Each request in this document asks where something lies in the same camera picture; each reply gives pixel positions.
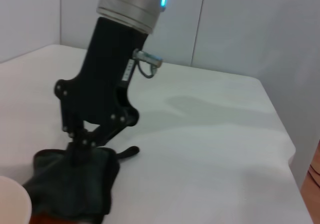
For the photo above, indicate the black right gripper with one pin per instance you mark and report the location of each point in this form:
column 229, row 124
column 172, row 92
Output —
column 105, row 78

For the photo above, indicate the dark rag with loop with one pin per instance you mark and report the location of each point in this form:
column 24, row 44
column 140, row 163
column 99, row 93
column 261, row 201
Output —
column 70, row 189

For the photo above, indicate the white paper cup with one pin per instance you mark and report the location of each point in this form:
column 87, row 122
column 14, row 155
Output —
column 12, row 201

